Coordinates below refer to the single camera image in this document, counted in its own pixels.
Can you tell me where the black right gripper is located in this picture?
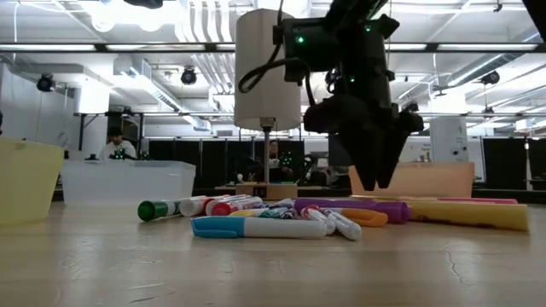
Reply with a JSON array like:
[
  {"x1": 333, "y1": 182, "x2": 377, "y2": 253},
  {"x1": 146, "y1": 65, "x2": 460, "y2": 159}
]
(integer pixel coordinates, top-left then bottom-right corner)
[{"x1": 302, "y1": 92, "x2": 426, "y2": 192}]

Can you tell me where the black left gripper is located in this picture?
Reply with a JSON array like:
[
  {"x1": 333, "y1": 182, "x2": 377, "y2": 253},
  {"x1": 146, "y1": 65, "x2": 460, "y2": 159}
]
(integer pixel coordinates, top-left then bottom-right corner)
[{"x1": 123, "y1": 0, "x2": 165, "y2": 10}]

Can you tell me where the purple highlighter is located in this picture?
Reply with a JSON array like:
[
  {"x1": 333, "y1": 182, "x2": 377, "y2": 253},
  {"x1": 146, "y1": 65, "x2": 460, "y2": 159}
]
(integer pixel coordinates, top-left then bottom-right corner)
[{"x1": 293, "y1": 197, "x2": 413, "y2": 225}]

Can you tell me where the orange cap thin marker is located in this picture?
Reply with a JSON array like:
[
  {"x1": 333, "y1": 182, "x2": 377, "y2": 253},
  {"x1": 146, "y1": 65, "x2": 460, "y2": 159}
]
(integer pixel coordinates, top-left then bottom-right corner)
[{"x1": 340, "y1": 207, "x2": 389, "y2": 229}]

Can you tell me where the purple cap thin marker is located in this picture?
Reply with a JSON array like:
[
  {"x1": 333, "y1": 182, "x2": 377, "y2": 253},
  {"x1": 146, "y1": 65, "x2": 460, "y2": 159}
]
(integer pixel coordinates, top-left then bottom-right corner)
[{"x1": 322, "y1": 207, "x2": 363, "y2": 242}]

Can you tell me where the red cap thin marker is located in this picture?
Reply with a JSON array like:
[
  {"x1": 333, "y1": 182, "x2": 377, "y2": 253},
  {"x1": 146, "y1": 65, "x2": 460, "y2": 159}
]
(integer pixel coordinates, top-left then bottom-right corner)
[{"x1": 300, "y1": 205, "x2": 337, "y2": 236}]

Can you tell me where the yellow highlighter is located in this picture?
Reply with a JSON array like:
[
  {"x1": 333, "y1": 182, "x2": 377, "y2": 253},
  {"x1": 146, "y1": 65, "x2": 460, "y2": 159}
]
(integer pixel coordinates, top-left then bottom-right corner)
[{"x1": 404, "y1": 200, "x2": 531, "y2": 233}]

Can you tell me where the pink highlighter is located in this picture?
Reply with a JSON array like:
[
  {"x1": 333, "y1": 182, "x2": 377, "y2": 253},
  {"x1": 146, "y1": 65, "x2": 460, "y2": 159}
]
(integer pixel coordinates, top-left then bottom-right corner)
[{"x1": 438, "y1": 196, "x2": 519, "y2": 206}]

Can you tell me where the teal cap thin marker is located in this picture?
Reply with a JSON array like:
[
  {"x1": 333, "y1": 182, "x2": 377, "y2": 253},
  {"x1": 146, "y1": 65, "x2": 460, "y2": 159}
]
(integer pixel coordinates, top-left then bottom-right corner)
[{"x1": 258, "y1": 208, "x2": 298, "y2": 220}]

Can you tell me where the light blue cap white marker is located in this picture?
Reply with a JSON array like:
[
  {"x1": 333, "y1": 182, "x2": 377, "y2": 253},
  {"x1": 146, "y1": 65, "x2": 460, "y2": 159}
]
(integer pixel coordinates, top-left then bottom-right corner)
[{"x1": 190, "y1": 216, "x2": 328, "y2": 240}]

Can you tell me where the yellow cap thin marker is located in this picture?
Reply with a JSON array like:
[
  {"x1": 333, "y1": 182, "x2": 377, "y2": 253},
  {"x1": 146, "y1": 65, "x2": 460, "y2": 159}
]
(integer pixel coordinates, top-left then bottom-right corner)
[{"x1": 229, "y1": 207, "x2": 272, "y2": 218}]

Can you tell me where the red dry erase marker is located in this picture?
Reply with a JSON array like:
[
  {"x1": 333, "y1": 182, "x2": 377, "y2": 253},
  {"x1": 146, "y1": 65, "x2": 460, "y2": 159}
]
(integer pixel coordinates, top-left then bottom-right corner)
[{"x1": 210, "y1": 195, "x2": 265, "y2": 217}]

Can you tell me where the pink dry erase marker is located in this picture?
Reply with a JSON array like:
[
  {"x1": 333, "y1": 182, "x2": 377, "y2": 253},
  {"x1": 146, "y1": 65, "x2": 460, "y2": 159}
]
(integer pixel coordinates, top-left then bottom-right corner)
[{"x1": 178, "y1": 194, "x2": 221, "y2": 218}]

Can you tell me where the green dry erase marker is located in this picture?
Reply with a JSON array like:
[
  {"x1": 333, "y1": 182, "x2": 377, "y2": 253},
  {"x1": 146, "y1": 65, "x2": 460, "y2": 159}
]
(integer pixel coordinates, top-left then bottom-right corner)
[{"x1": 136, "y1": 198, "x2": 189, "y2": 223}]

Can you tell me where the black ceiling beam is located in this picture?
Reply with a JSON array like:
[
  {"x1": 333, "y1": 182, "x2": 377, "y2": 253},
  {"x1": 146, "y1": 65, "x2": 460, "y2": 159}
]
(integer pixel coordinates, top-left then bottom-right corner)
[{"x1": 0, "y1": 42, "x2": 546, "y2": 54}]

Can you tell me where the orange translucent plastic bin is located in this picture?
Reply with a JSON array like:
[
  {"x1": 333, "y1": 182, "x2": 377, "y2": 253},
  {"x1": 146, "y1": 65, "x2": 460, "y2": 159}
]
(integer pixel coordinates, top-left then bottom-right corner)
[{"x1": 348, "y1": 161, "x2": 476, "y2": 199}]

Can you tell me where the white cabinet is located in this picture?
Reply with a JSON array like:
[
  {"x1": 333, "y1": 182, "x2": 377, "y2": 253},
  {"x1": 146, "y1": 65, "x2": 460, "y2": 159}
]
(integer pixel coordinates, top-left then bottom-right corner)
[{"x1": 429, "y1": 115, "x2": 470, "y2": 164}]

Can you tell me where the black ceiling spotlight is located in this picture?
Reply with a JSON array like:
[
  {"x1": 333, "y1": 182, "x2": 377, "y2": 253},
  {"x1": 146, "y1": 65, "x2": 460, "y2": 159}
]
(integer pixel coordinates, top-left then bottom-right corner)
[
  {"x1": 180, "y1": 67, "x2": 198, "y2": 86},
  {"x1": 36, "y1": 72, "x2": 56, "y2": 93},
  {"x1": 324, "y1": 67, "x2": 342, "y2": 86},
  {"x1": 480, "y1": 70, "x2": 502, "y2": 86}
]

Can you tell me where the person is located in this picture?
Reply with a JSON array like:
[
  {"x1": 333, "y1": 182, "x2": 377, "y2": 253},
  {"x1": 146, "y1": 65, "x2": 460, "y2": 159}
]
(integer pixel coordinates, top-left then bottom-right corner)
[
  {"x1": 255, "y1": 139, "x2": 299, "y2": 184},
  {"x1": 99, "y1": 125, "x2": 138, "y2": 162}
]

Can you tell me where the white shade wooden base lamp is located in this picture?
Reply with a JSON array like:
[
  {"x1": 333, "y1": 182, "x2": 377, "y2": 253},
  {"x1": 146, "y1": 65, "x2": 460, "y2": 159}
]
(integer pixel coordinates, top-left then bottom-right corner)
[{"x1": 234, "y1": 8, "x2": 302, "y2": 201}]

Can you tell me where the black partition panel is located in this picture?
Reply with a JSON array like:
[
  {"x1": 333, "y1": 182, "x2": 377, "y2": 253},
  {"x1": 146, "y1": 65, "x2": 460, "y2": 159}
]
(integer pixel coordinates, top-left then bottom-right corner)
[
  {"x1": 480, "y1": 136, "x2": 546, "y2": 191},
  {"x1": 147, "y1": 139, "x2": 306, "y2": 188}
]

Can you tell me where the clear translucent plastic bin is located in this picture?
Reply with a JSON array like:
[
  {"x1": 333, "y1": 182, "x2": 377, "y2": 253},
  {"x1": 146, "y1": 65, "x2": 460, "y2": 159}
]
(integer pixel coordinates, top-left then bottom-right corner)
[{"x1": 61, "y1": 159, "x2": 197, "y2": 208}]

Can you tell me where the yellow translucent plastic bin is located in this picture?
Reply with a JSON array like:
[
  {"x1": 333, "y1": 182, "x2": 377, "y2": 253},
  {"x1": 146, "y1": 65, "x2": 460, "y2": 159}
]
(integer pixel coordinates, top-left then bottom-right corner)
[{"x1": 0, "y1": 136, "x2": 66, "y2": 227}]

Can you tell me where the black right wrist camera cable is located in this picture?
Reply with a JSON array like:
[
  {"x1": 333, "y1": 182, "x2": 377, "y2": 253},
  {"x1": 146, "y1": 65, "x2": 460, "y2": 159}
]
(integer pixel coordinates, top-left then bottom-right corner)
[{"x1": 237, "y1": 0, "x2": 317, "y2": 107}]

